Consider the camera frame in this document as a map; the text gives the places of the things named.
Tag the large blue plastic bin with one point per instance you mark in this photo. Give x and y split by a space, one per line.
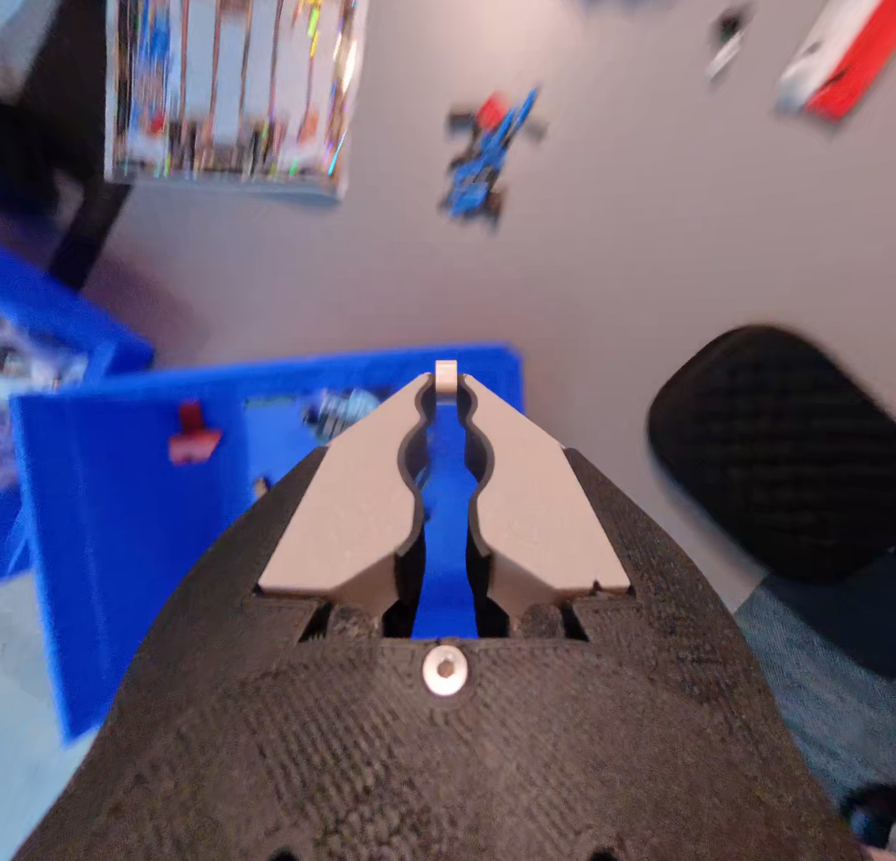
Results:
126 560

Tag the white curved lego piece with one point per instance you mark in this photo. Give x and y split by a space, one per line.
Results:
446 377

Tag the pile of blue lego pieces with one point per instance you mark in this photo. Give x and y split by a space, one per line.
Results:
483 154

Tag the lego instruction booklet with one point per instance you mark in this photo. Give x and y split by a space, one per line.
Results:
231 70

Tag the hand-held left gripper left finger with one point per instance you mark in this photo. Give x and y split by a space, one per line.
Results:
343 504

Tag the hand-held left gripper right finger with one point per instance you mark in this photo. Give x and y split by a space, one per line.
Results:
546 511

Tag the clear bag of lego parts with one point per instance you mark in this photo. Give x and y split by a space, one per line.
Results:
343 407

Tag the white and red lego panel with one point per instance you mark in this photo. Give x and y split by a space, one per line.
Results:
840 49

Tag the clear plastic bags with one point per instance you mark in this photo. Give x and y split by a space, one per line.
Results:
31 361

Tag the person's jeans leg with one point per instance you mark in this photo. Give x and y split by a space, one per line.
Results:
812 693

